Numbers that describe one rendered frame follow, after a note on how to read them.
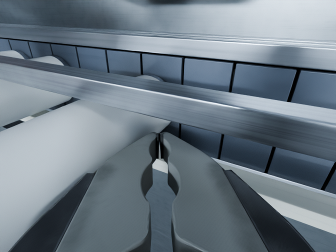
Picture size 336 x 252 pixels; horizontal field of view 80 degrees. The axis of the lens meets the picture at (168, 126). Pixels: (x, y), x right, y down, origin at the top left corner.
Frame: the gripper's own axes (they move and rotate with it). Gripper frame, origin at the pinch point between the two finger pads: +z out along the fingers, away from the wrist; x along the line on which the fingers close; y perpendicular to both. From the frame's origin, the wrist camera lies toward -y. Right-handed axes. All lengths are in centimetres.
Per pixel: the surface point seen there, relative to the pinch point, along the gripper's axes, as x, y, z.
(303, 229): 16.1, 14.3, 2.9
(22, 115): -12.3, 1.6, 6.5
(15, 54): -16.4, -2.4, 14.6
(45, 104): -11.1, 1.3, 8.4
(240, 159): 6.7, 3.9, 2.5
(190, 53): 2.4, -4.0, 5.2
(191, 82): 2.6, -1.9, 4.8
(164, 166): 0.4, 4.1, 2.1
